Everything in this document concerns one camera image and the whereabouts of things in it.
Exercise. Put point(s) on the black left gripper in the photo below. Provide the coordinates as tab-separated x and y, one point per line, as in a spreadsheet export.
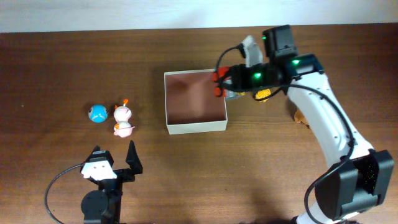
121	173

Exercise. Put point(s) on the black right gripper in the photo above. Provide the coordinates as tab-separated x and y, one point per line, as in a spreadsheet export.
227	78

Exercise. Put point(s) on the yellow round plastic toy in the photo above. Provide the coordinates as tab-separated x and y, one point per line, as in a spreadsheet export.
262	95

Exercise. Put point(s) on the white pink duck toy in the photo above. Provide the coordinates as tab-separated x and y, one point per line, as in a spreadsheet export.
122	114

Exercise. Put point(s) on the blue toy ball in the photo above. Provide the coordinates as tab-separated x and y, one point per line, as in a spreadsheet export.
98	113

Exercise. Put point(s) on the brown plush toy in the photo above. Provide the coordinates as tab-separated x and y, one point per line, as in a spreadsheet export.
300	118

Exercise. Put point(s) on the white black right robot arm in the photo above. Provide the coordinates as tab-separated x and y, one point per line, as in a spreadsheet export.
358	176

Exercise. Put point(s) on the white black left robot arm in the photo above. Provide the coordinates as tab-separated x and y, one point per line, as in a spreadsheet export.
103	205

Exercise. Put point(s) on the white cardboard box pink inside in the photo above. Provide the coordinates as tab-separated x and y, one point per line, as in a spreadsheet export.
190	103

